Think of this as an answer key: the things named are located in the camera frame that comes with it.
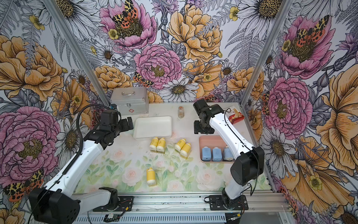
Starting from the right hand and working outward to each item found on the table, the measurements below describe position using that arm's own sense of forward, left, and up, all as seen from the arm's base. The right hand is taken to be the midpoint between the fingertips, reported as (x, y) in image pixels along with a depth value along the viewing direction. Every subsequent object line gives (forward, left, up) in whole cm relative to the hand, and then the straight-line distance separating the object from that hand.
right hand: (201, 134), depth 81 cm
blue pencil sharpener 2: (-7, -9, -12) cm, 17 cm away
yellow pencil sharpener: (0, +29, -10) cm, 31 cm away
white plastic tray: (+20, +34, -18) cm, 43 cm away
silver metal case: (+33, +48, -3) cm, 59 cm away
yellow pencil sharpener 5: (-19, +29, -11) cm, 36 cm away
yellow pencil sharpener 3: (+1, +12, -11) cm, 16 cm away
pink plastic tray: (+5, -9, -17) cm, 20 cm away
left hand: (+5, +44, +4) cm, 45 cm away
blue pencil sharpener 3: (-8, -16, -11) cm, 21 cm away
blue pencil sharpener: (-6, -3, -12) cm, 14 cm away
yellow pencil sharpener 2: (0, +25, -11) cm, 27 cm away
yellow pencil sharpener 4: (-4, +9, -12) cm, 15 cm away
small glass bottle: (+30, +12, -15) cm, 36 cm away
